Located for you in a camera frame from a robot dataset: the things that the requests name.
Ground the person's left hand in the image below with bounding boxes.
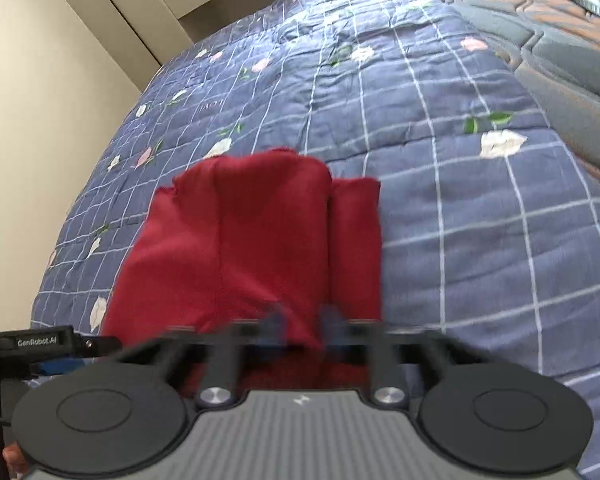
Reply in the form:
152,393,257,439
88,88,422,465
0,404,30,479

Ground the blue checked floral quilt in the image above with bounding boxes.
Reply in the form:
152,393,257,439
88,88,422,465
27,0,600,480

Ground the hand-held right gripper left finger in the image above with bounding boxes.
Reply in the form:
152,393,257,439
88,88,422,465
115,304,289,407

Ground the red knit sweater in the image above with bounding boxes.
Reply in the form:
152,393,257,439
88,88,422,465
100,147,383,397

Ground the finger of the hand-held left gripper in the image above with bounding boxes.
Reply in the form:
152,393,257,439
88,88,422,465
30,359,89,377

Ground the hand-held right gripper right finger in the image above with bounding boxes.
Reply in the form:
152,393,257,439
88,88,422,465
319,304,483,405

